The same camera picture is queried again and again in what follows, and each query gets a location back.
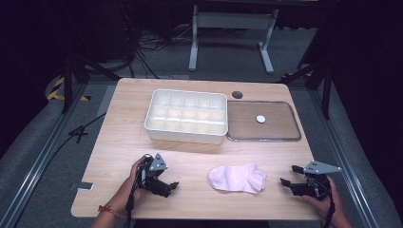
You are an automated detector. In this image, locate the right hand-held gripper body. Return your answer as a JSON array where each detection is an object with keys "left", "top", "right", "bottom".
[{"left": 289, "top": 160, "right": 343, "bottom": 201}]

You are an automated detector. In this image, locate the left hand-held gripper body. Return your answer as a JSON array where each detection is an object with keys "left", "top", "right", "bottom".
[{"left": 138, "top": 153, "right": 169, "bottom": 192}]

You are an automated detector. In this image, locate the pink sock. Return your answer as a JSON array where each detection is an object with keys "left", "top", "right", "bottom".
[{"left": 207, "top": 161, "right": 268, "bottom": 195}]

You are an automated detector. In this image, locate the person's right hand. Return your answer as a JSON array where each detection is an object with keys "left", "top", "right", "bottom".
[{"left": 299, "top": 176, "right": 345, "bottom": 220}]

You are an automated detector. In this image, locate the person's left hand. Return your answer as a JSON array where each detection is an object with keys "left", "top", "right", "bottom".
[{"left": 129, "top": 155, "right": 151, "bottom": 203}]

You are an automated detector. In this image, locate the white divided storage box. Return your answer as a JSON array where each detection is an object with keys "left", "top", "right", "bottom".
[{"left": 144, "top": 88, "right": 229, "bottom": 145}]

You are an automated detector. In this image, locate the black metal stand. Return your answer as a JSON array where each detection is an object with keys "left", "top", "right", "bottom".
[
  {"left": 61, "top": 53, "right": 122, "bottom": 114},
  {"left": 278, "top": 60, "right": 335, "bottom": 121}
]

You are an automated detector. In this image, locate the yellow and black floor tape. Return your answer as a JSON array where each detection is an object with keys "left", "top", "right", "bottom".
[{"left": 47, "top": 76, "right": 91, "bottom": 103}]

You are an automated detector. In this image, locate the dark cabinet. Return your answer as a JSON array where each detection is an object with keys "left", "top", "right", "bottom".
[{"left": 84, "top": 0, "right": 141, "bottom": 64}]

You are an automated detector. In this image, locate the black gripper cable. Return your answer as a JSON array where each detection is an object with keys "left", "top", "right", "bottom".
[
  {"left": 125, "top": 177, "right": 141, "bottom": 228},
  {"left": 322, "top": 183, "right": 337, "bottom": 228}
]

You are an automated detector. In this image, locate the aluminium floor rail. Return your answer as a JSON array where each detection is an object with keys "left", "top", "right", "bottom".
[
  {"left": 0, "top": 83, "right": 88, "bottom": 228},
  {"left": 308, "top": 89, "right": 380, "bottom": 228}
]

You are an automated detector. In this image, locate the red string bracelet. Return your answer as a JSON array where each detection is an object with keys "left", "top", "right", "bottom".
[{"left": 97, "top": 204, "right": 124, "bottom": 219}]

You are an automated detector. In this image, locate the thin black floor cable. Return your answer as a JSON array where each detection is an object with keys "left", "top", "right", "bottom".
[{"left": 47, "top": 111, "right": 107, "bottom": 161}]

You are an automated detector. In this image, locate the bundle of black floor cables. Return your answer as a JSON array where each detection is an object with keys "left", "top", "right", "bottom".
[{"left": 132, "top": 27, "right": 192, "bottom": 79}]

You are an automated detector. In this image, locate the white metal desk frame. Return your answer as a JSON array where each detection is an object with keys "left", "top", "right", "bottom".
[{"left": 188, "top": 4, "right": 279, "bottom": 75}]

